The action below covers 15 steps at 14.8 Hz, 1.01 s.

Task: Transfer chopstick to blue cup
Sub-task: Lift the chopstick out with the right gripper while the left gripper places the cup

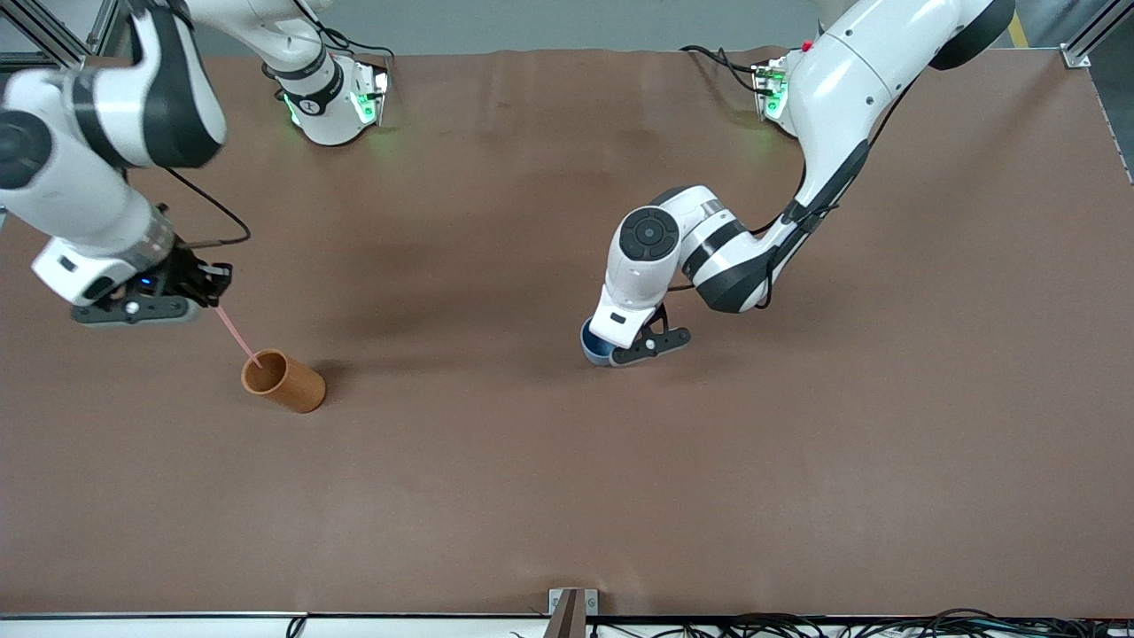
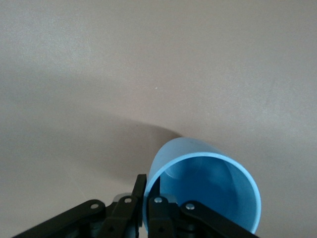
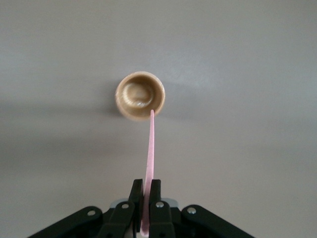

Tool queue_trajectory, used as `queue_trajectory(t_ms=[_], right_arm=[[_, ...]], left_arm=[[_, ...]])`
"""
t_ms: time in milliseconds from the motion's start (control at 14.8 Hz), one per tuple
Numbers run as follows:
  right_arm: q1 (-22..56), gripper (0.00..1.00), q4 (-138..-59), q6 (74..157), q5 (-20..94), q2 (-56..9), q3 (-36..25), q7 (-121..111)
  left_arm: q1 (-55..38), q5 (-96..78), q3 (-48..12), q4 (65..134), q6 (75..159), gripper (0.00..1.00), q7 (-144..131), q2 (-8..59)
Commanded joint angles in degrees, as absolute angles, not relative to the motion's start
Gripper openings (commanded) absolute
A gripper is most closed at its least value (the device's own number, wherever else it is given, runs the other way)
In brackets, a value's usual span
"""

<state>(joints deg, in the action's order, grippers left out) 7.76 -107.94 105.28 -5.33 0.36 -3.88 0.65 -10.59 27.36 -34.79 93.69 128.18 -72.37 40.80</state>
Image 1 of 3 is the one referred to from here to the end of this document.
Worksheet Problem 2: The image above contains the aluminium frame profile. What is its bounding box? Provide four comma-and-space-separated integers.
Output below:
0, 0, 125, 79
1061, 0, 1134, 70

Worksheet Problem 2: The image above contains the black cable bundle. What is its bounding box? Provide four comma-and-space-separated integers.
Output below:
592, 608, 1134, 638

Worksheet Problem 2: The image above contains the black base cable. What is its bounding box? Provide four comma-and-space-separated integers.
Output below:
315, 27, 397, 65
680, 44, 765, 95

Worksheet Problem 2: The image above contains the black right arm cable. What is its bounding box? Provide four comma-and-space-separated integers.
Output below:
163, 167, 252, 250

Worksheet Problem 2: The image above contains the black right base cable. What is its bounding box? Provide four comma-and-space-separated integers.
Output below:
315, 27, 397, 65

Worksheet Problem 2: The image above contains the pink straw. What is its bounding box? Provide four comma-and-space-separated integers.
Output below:
214, 305, 264, 368

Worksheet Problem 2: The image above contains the blue cup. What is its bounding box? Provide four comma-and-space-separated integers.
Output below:
580, 319, 623, 367

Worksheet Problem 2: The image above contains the left arm base control box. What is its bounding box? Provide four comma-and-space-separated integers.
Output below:
751, 57, 791, 121

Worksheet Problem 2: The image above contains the metal table edge bracket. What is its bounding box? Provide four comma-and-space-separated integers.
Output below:
542, 587, 600, 638

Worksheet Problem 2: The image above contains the right arm base control box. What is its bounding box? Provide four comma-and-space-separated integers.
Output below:
351, 58, 392, 128

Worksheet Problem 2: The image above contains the orange cylindrical cup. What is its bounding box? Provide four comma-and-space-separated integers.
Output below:
241, 349, 327, 415

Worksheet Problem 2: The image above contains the black left base cable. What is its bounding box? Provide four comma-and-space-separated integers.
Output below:
680, 44, 765, 95

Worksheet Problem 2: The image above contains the brown table cover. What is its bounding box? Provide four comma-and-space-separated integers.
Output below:
0, 46, 1134, 619

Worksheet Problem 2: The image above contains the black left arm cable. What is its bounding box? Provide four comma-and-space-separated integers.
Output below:
664, 78, 922, 311

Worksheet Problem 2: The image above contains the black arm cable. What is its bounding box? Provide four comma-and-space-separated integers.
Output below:
664, 78, 922, 311
163, 167, 252, 250

